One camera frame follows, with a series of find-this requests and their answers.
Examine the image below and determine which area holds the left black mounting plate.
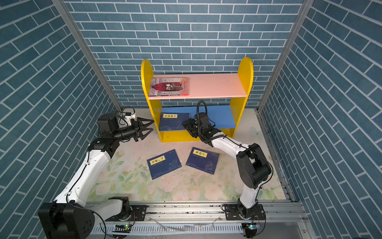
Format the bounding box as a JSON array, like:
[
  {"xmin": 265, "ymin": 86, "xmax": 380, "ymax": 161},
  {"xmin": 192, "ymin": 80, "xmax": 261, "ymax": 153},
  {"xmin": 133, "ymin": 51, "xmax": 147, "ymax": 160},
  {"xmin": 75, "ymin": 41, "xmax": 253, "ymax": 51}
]
[{"xmin": 117, "ymin": 205, "xmax": 148, "ymax": 222}]

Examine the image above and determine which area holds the aluminium corner post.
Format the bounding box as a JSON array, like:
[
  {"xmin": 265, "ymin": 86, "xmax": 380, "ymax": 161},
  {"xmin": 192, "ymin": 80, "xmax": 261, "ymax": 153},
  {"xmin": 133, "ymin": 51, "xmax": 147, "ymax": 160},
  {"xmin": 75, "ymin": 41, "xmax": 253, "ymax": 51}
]
[
  {"xmin": 52, "ymin": 0, "xmax": 122, "ymax": 111},
  {"xmin": 257, "ymin": 0, "xmax": 314, "ymax": 113}
]

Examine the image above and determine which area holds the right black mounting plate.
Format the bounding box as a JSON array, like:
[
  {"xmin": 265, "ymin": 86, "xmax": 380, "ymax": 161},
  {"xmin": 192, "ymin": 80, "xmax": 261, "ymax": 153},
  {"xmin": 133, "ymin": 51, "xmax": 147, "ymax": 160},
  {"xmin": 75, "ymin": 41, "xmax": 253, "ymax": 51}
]
[{"xmin": 221, "ymin": 203, "xmax": 266, "ymax": 221}]

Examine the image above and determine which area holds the right aluminium corner post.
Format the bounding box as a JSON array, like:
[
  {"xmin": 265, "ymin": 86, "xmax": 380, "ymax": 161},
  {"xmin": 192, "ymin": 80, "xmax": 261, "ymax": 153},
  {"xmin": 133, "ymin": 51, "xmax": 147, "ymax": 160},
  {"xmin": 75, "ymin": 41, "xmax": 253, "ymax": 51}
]
[{"xmin": 257, "ymin": 0, "xmax": 314, "ymax": 113}]

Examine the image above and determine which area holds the green circuit board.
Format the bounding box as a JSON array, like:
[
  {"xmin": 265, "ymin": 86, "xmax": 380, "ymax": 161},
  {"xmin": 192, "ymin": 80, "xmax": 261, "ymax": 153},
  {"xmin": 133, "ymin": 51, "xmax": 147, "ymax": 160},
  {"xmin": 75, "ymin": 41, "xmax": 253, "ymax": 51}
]
[
  {"xmin": 241, "ymin": 223, "xmax": 261, "ymax": 239},
  {"xmin": 112, "ymin": 224, "xmax": 133, "ymax": 234}
]

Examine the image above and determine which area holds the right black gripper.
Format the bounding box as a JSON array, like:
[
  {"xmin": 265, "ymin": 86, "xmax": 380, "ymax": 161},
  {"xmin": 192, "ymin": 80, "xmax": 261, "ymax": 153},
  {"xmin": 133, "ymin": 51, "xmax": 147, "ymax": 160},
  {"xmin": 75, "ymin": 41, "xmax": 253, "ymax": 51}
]
[{"xmin": 182, "ymin": 118, "xmax": 204, "ymax": 138}]

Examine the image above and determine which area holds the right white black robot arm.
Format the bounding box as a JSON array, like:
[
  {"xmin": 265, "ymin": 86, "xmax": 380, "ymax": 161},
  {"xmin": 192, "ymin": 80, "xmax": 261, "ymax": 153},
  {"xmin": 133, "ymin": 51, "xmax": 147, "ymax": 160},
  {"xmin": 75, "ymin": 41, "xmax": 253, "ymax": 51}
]
[{"xmin": 182, "ymin": 113, "xmax": 274, "ymax": 219}]

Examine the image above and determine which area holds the left green circuit board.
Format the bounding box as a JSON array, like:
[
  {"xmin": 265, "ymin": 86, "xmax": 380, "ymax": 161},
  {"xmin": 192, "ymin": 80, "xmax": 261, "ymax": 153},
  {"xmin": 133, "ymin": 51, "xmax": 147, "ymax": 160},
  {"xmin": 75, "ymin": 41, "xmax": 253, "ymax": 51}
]
[{"xmin": 112, "ymin": 224, "xmax": 133, "ymax": 234}]

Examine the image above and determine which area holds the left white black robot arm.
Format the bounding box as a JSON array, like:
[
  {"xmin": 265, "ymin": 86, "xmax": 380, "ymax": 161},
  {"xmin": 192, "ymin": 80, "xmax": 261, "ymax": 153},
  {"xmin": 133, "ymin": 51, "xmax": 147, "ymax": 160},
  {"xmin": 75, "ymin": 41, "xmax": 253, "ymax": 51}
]
[{"xmin": 38, "ymin": 113, "xmax": 154, "ymax": 239}]

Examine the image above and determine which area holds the left aluminium corner post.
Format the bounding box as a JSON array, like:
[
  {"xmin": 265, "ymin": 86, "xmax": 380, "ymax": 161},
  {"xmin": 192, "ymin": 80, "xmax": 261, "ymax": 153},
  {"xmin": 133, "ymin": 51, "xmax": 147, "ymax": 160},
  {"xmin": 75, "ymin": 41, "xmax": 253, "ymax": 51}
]
[{"xmin": 52, "ymin": 0, "xmax": 122, "ymax": 111}]

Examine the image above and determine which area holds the white slotted cable duct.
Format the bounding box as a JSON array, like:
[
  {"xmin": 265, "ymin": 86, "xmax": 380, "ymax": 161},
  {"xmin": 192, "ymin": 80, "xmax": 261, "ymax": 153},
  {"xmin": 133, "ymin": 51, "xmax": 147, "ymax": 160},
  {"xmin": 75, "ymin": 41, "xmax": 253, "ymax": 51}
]
[{"xmin": 91, "ymin": 223, "xmax": 244, "ymax": 236}]

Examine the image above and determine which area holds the black mounting plate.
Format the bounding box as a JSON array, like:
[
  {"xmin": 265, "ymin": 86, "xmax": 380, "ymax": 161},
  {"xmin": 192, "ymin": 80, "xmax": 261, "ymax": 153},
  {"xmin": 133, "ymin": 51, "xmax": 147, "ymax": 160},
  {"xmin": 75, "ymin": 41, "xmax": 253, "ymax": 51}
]
[
  {"xmin": 117, "ymin": 205, "xmax": 148, "ymax": 222},
  {"xmin": 221, "ymin": 203, "xmax": 266, "ymax": 221}
]

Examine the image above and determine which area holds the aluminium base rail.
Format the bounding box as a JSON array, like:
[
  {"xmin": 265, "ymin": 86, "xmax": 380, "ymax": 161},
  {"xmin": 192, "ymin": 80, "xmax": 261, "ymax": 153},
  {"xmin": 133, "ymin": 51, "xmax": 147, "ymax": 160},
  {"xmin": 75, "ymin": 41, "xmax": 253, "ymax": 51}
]
[{"xmin": 53, "ymin": 201, "xmax": 317, "ymax": 239}]

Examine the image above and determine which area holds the pink red cover book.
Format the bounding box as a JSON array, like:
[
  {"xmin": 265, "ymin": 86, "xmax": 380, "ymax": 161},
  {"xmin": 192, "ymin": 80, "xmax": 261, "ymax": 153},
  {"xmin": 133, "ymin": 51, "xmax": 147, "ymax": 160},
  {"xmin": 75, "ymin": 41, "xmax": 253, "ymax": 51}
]
[{"xmin": 149, "ymin": 77, "xmax": 189, "ymax": 97}]

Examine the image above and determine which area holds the right green circuit board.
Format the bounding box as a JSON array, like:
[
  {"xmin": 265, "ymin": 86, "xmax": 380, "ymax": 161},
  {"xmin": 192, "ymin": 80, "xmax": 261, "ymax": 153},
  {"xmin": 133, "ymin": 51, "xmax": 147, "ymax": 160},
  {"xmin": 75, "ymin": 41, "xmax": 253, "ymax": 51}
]
[{"xmin": 241, "ymin": 223, "xmax": 261, "ymax": 239}]

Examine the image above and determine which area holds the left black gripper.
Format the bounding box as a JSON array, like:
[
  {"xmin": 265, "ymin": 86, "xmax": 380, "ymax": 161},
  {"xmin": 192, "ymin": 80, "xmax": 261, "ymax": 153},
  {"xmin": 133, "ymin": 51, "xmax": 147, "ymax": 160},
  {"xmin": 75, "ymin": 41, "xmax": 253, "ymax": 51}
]
[{"xmin": 112, "ymin": 118, "xmax": 153, "ymax": 143}]

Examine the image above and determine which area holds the yellow pink blue bookshelf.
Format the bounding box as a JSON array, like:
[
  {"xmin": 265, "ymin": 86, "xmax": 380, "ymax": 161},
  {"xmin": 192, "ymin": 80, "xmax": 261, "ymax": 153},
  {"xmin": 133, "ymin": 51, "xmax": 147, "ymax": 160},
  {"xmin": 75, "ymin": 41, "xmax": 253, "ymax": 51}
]
[{"xmin": 141, "ymin": 57, "xmax": 254, "ymax": 138}]

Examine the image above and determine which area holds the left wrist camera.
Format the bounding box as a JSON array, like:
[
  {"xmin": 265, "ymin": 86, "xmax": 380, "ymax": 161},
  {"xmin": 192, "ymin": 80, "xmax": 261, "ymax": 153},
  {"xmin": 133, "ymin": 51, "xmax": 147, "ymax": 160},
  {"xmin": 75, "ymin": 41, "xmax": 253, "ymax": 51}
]
[{"xmin": 121, "ymin": 106, "xmax": 136, "ymax": 125}]

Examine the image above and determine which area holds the navy book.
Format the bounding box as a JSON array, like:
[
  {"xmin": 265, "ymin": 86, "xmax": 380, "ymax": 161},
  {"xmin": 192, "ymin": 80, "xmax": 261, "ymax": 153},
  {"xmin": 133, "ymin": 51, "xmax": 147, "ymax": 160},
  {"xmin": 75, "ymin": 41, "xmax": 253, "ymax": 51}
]
[
  {"xmin": 158, "ymin": 113, "xmax": 190, "ymax": 131},
  {"xmin": 147, "ymin": 149, "xmax": 182, "ymax": 180},
  {"xmin": 186, "ymin": 147, "xmax": 219, "ymax": 175}
]

